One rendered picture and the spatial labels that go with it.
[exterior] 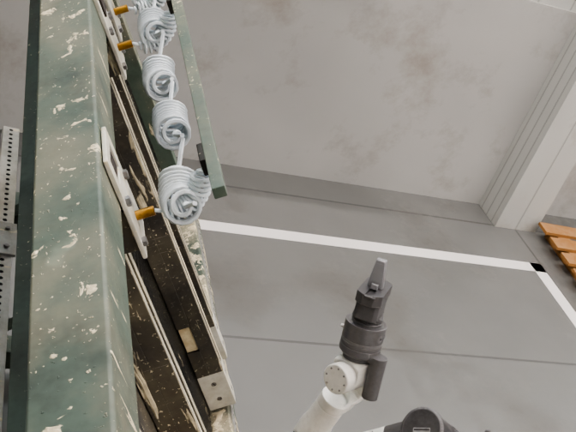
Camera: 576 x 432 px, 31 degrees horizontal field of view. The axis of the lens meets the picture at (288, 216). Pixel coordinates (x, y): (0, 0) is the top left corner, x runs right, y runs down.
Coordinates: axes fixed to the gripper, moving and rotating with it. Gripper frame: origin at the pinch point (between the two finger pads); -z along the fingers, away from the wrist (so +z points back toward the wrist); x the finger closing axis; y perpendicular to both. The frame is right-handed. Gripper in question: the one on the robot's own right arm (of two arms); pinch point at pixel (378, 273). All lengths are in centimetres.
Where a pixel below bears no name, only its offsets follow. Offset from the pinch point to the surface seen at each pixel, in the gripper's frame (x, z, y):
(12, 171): -60, 24, 121
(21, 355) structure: 76, 2, 37
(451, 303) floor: -306, 110, 7
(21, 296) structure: 65, -1, 44
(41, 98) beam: 53, -30, 52
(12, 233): -34, 32, 104
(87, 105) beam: 56, -32, 42
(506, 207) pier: -406, 78, -2
